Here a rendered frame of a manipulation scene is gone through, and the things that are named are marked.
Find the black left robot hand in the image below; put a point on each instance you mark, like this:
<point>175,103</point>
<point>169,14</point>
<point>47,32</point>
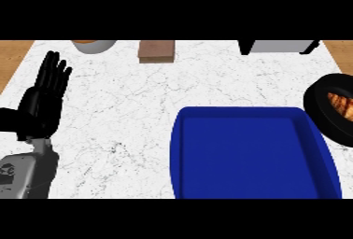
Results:
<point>41,102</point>

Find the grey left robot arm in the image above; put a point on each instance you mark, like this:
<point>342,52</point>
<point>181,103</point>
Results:
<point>25,171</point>

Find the blue tray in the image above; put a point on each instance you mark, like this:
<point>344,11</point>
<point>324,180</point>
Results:
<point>249,155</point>

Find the black pot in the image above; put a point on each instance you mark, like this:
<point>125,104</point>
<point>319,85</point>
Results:
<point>327,119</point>

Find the brown croissant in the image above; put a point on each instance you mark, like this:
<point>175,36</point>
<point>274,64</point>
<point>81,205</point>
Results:
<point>341,105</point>

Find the grey bowl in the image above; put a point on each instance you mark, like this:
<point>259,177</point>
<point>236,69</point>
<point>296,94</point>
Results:
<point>93,46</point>

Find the brown wooden block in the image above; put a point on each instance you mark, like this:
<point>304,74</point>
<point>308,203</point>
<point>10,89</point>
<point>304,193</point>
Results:
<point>156,51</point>

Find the grey appliance with black legs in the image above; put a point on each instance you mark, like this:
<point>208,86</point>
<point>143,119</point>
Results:
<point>277,46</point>

